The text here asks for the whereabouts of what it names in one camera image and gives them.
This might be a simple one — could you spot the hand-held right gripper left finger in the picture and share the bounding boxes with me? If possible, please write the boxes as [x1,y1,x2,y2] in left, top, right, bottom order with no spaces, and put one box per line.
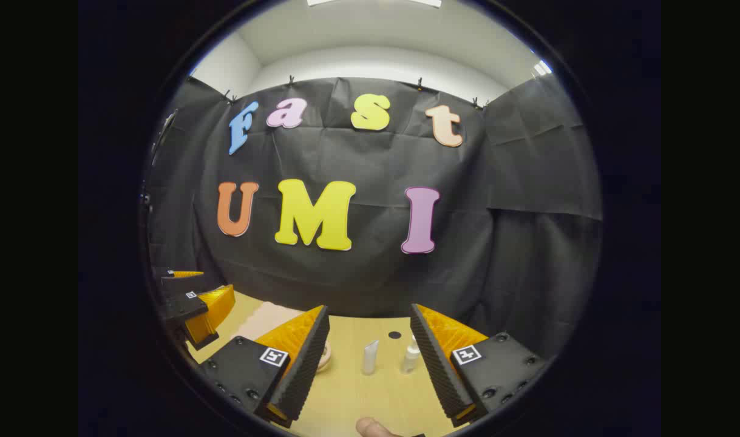
[199,305,331,429]

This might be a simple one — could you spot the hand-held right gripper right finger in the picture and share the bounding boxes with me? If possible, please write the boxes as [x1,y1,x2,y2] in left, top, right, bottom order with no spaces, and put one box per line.
[410,303,549,427]

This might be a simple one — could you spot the white pump bottle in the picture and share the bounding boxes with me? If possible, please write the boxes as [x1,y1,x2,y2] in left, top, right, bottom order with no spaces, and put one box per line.
[401,336,420,374]

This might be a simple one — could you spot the white squeeze tube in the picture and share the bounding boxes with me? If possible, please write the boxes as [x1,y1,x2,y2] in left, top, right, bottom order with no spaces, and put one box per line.
[362,340,380,376]

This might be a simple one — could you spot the black backdrop cloth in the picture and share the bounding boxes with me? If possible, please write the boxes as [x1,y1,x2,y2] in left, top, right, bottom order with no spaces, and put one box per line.
[144,76,602,360]

